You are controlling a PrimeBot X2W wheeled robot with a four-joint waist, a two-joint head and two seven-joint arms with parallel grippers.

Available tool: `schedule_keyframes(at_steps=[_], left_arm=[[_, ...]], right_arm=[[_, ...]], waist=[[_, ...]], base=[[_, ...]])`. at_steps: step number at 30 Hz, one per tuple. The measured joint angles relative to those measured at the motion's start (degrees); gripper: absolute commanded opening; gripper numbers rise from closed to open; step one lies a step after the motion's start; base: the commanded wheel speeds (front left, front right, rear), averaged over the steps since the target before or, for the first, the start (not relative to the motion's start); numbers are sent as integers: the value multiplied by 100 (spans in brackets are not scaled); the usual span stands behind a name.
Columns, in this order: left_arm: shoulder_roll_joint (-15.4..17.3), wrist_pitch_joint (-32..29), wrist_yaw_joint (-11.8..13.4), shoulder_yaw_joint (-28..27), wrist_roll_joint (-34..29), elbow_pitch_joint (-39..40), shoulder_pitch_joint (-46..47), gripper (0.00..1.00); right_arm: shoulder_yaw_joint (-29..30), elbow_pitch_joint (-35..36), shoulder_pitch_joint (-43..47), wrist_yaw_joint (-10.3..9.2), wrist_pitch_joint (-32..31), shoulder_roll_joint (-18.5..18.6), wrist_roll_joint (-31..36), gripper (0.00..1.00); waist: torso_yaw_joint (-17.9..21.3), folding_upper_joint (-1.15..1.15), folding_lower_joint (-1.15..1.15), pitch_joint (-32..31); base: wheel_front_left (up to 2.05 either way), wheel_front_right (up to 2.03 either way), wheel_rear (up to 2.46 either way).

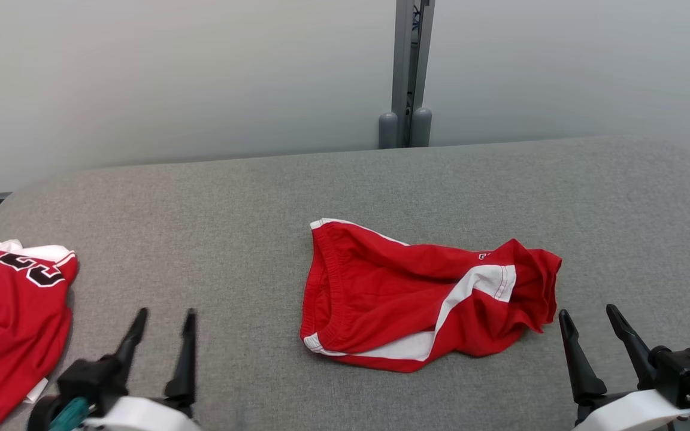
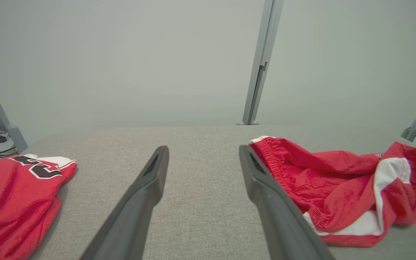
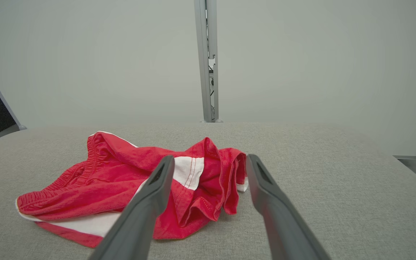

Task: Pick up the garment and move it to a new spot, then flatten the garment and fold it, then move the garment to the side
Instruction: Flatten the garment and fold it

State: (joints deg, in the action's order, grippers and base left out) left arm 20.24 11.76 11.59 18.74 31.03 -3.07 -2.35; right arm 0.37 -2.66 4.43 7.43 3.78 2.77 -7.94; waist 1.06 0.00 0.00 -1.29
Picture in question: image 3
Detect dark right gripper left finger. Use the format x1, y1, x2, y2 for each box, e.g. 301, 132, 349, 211
88, 155, 175, 260

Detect red shorts with white stripe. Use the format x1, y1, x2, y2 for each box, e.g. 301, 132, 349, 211
16, 131, 249, 249

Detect grey partition post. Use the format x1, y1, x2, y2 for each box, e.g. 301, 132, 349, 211
194, 0, 213, 123
207, 0, 224, 123

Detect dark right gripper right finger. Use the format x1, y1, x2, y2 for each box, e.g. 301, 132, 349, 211
246, 154, 331, 260

